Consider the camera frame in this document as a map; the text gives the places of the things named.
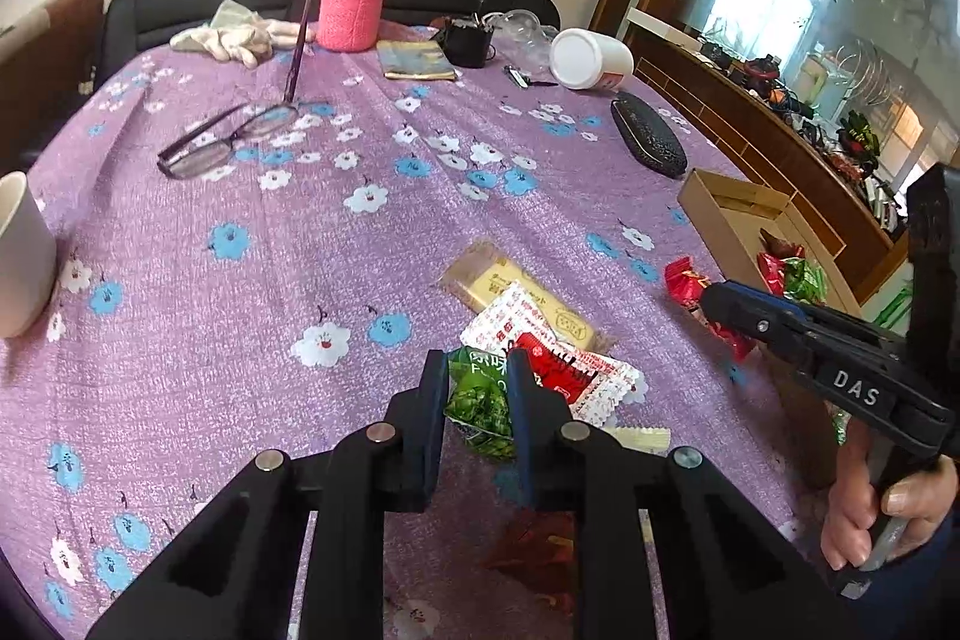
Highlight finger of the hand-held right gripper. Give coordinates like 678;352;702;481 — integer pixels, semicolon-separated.
733;281;905;345
701;282;833;356

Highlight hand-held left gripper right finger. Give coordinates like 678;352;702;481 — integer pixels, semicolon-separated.
504;346;856;640

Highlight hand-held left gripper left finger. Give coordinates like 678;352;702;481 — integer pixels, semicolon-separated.
86;349;451;640

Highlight green pea snack packet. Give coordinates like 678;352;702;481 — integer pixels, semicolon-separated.
444;346;518;459
784;257;826;304

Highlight cardboard box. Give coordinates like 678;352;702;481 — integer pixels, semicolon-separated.
677;167;863;487

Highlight tan yellow wafer bar packet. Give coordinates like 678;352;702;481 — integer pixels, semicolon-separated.
439;239;605;352

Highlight person's right hand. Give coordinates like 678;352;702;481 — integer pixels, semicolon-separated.
821;439;960;570

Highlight maroon snack packet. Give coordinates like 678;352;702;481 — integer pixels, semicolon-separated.
757;226;805;257

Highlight white packet with red label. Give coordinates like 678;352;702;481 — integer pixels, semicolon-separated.
517;329;647;431

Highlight white packet with red dots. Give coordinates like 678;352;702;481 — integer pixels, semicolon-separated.
459;280;571;371

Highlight pale yellow snack packet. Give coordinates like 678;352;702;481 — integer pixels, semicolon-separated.
600;426;671;457

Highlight dark red shiny snack packet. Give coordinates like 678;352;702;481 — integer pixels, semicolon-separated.
480;509;582;615

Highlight wooden brick-pattern counter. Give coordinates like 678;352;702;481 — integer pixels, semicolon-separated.
626;6;912;304

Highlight black glasses case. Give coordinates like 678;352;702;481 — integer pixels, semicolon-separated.
609;91;689;175

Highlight purple floral tablecloth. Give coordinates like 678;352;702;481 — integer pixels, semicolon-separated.
0;21;833;640

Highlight white plastic jar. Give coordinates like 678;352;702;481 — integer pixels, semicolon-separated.
549;28;637;94

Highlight white flat box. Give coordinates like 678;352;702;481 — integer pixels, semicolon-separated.
626;8;702;49

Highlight eyeglasses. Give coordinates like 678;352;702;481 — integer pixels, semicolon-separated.
156;0;335;182

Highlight clear glass cup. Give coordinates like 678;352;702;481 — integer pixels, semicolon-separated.
495;8;560;75

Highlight shiny notebook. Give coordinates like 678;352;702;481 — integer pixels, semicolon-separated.
375;38;458;82

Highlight black cup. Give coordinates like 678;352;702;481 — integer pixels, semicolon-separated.
435;14;496;70

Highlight white cloth gloves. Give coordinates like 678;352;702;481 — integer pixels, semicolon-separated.
169;0;316;70

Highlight white mug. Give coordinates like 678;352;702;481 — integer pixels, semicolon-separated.
0;171;59;339

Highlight brown armchair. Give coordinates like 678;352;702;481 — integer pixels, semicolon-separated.
0;0;107;169

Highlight bamboo print wall panel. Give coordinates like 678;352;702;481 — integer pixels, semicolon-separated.
874;276;916;330

